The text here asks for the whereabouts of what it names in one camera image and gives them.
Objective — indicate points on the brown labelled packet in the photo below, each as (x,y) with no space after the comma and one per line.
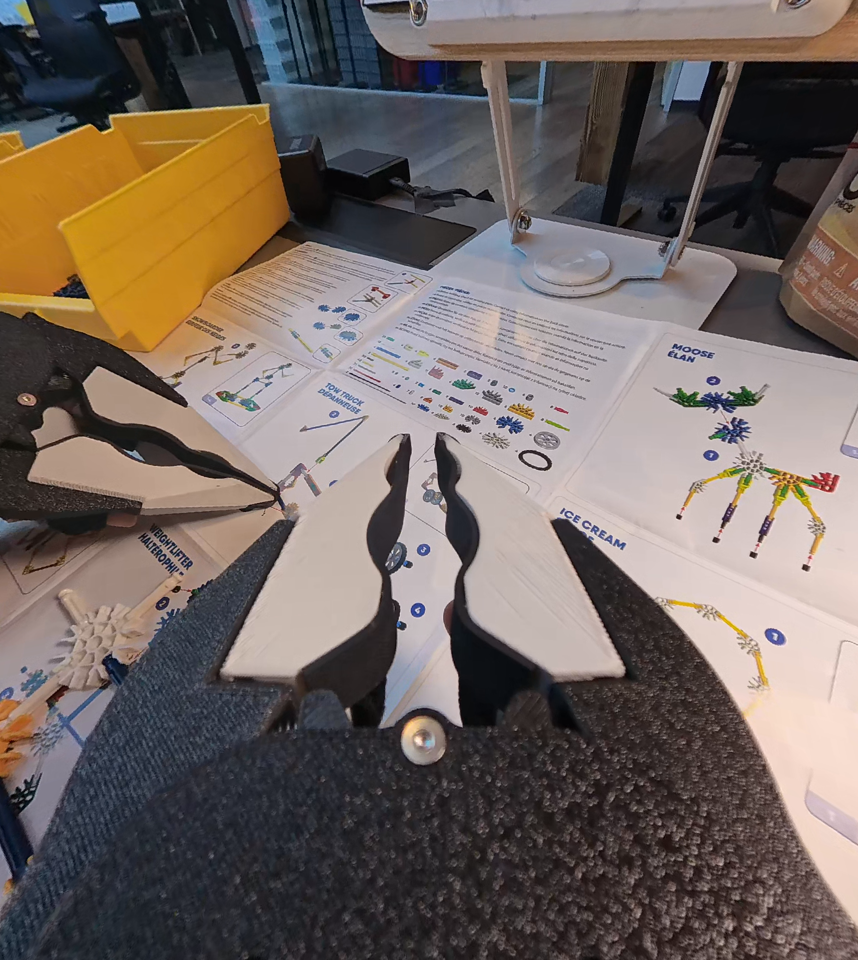
(848,262)

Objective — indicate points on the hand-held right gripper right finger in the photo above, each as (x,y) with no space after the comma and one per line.
(534,600)

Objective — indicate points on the person's left hand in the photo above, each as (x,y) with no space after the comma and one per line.
(123,520)

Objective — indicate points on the black office chair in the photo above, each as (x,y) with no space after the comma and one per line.
(84,52)
(796,112)

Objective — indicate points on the pile of toy pieces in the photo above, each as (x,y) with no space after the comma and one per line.
(73,289)

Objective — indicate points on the red and blue panels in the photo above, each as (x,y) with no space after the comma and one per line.
(429,75)

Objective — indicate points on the black power adapter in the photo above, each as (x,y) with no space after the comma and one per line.
(365,172)

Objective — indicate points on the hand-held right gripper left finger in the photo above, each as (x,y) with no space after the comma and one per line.
(309,600)

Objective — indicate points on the black box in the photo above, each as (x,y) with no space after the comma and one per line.
(301,176)

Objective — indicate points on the white snowflake connector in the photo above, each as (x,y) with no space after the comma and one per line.
(99,645)

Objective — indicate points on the large yellow plastic bin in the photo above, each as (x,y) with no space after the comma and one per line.
(174,225)

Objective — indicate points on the wooden beam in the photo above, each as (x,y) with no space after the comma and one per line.
(605,112)

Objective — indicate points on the grey drawer cabinet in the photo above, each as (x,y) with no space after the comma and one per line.
(324,37)

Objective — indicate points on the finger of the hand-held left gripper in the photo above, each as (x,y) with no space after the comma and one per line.
(99,472)
(144,412)

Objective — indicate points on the blue plastic rod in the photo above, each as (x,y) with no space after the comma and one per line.
(115,670)
(5,832)

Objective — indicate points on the white printed instruction sheet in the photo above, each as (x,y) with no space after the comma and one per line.
(623,360)

